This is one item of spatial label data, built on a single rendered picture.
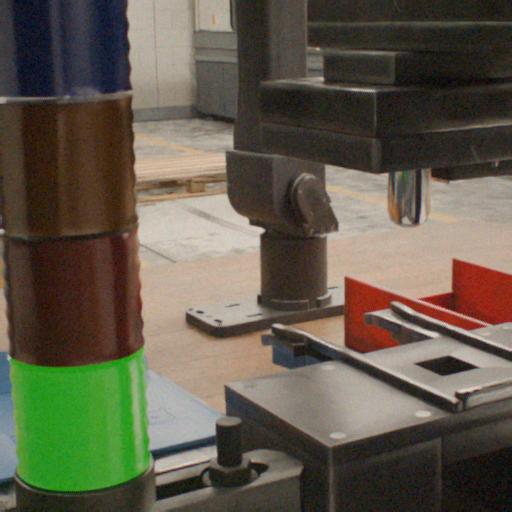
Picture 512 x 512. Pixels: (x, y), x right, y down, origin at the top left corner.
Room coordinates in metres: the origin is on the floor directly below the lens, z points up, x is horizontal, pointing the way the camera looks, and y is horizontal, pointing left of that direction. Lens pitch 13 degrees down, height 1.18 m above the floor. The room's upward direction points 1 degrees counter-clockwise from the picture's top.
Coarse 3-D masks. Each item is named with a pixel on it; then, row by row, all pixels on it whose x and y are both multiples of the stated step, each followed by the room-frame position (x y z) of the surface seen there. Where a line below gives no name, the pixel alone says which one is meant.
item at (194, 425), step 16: (144, 352) 0.74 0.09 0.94; (160, 384) 0.71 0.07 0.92; (160, 400) 0.67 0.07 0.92; (176, 400) 0.67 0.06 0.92; (192, 400) 0.67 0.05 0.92; (176, 416) 0.64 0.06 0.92; (192, 416) 0.64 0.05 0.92; (208, 416) 0.64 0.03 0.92; (160, 432) 0.62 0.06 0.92; (176, 432) 0.62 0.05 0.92; (192, 432) 0.62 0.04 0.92; (208, 432) 0.62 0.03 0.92; (160, 448) 0.59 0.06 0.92; (176, 448) 0.60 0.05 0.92
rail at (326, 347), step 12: (312, 336) 0.60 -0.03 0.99; (312, 348) 0.59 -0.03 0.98; (324, 348) 0.58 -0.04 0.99; (336, 348) 0.57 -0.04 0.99; (312, 360) 0.59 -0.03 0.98; (348, 360) 0.56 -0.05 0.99; (360, 360) 0.55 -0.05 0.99; (372, 360) 0.55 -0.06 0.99; (372, 372) 0.54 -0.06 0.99; (384, 372) 0.53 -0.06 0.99; (396, 372) 0.53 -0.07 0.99; (396, 384) 0.52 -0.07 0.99; (408, 384) 0.52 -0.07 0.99; (420, 384) 0.51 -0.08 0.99; (420, 396) 0.51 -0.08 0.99; (432, 396) 0.50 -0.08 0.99; (444, 396) 0.49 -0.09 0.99; (456, 408) 0.49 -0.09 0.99
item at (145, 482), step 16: (16, 480) 0.28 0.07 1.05; (144, 480) 0.28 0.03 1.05; (16, 496) 0.28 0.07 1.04; (32, 496) 0.27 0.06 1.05; (48, 496) 0.27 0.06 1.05; (64, 496) 0.27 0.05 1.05; (80, 496) 0.27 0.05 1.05; (96, 496) 0.27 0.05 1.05; (112, 496) 0.27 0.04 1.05; (128, 496) 0.27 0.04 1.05; (144, 496) 0.28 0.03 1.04
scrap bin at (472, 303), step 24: (456, 264) 0.91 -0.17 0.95; (480, 264) 0.89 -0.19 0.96; (360, 288) 0.84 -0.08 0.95; (384, 288) 0.82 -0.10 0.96; (456, 288) 0.91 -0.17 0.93; (480, 288) 0.88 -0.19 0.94; (504, 288) 0.86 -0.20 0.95; (360, 312) 0.84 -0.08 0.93; (432, 312) 0.76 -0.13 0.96; (456, 312) 0.91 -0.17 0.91; (480, 312) 0.88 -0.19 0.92; (504, 312) 0.86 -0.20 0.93; (360, 336) 0.84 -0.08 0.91; (384, 336) 0.81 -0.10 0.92
